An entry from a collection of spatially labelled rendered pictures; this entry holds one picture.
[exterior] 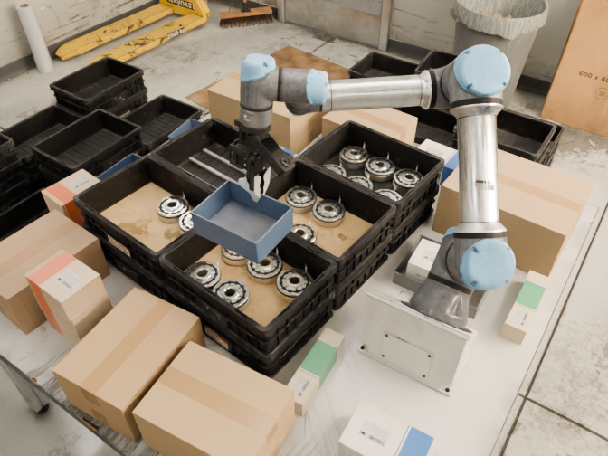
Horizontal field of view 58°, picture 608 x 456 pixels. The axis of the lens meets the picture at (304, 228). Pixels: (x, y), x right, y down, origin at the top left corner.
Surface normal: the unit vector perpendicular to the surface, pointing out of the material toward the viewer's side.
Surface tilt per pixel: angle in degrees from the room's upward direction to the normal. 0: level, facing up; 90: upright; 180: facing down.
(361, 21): 90
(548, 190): 0
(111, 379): 0
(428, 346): 90
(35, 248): 0
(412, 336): 90
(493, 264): 57
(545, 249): 90
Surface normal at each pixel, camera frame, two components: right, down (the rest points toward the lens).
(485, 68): 0.04, -0.10
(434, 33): -0.56, 0.57
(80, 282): 0.00, -0.73
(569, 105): -0.53, 0.32
